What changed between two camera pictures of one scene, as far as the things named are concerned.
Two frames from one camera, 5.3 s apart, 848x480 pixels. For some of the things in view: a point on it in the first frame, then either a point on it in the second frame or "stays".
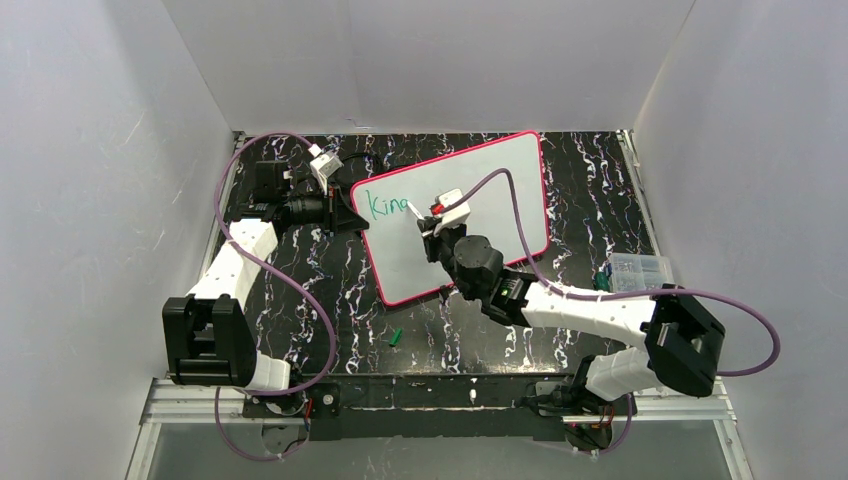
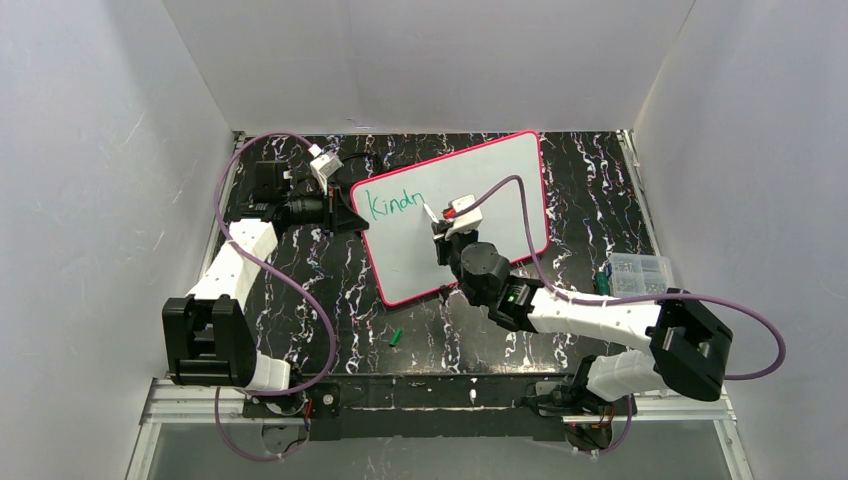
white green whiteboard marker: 415,211 to 429,211
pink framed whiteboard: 403,267 stays
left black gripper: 334,209 stays
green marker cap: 396,336 stays
